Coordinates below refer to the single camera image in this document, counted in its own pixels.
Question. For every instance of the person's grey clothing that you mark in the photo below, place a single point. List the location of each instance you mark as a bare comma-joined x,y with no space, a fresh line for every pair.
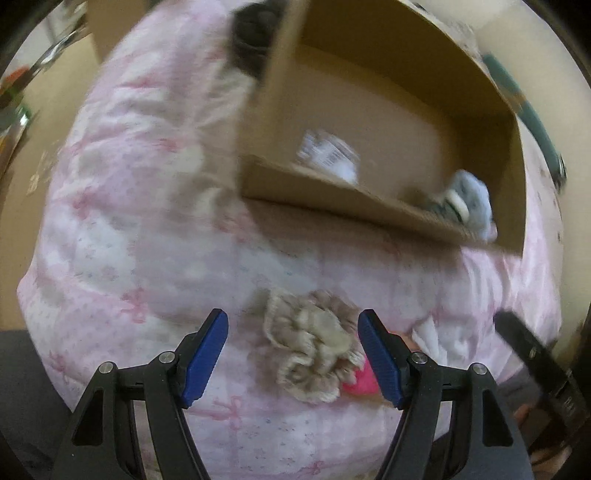
27,406

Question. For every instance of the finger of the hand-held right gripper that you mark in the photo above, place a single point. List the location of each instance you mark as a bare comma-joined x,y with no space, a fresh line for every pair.
519,337

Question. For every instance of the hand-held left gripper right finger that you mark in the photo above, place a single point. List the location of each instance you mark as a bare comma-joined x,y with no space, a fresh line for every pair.
381,355

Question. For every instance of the white cloth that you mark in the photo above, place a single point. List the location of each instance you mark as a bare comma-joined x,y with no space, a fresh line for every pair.
431,339

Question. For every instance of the brown cardboard box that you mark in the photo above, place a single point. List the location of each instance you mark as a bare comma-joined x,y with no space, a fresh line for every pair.
369,106

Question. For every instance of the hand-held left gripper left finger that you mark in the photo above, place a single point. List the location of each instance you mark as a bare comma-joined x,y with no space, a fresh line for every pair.
207,355

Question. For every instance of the teal padded headboard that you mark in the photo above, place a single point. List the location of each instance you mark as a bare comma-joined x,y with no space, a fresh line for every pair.
531,115

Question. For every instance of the dark grey cloth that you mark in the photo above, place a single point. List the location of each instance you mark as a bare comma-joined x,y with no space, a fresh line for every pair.
251,27

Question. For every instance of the pink soft toy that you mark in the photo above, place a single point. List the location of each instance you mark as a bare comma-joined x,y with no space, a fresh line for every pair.
360,385

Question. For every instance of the pink bow-print blanket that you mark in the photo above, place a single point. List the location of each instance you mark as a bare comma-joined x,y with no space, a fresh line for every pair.
152,221

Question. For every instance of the beige frilly cloth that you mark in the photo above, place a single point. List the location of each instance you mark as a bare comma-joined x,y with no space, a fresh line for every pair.
309,337

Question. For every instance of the light blue plush toy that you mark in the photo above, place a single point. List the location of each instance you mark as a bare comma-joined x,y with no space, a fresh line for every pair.
475,198

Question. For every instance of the white printed tag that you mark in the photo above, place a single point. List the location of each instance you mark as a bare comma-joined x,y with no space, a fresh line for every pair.
328,152

